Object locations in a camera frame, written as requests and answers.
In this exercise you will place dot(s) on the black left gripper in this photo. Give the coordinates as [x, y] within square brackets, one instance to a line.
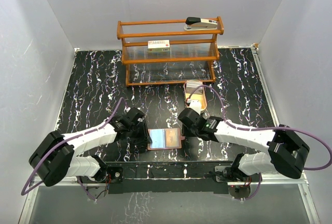
[144, 138]

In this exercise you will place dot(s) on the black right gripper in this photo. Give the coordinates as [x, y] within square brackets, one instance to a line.
[186, 132]

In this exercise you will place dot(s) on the pink leather card holder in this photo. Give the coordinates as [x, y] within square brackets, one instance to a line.
[164, 139]

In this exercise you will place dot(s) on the tan oval plastic tray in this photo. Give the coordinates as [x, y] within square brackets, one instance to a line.
[198, 94]

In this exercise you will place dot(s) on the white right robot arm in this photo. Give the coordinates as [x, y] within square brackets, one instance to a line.
[281, 150]

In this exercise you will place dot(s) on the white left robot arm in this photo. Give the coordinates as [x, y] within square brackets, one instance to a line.
[60, 155]

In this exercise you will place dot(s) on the stack of cards in tray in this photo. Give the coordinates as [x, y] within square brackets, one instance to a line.
[191, 85]

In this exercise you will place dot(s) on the wooden three-tier shelf rack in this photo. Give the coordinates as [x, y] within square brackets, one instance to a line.
[191, 57]

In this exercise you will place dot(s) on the white staples box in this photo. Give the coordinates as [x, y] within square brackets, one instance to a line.
[158, 46]

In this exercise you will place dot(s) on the black and white stapler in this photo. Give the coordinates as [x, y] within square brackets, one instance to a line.
[199, 24]

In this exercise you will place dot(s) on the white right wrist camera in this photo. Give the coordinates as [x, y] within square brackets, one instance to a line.
[194, 105]

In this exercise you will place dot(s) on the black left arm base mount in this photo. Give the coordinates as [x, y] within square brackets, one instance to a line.
[114, 175]

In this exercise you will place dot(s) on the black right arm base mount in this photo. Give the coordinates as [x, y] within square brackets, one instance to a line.
[224, 174]

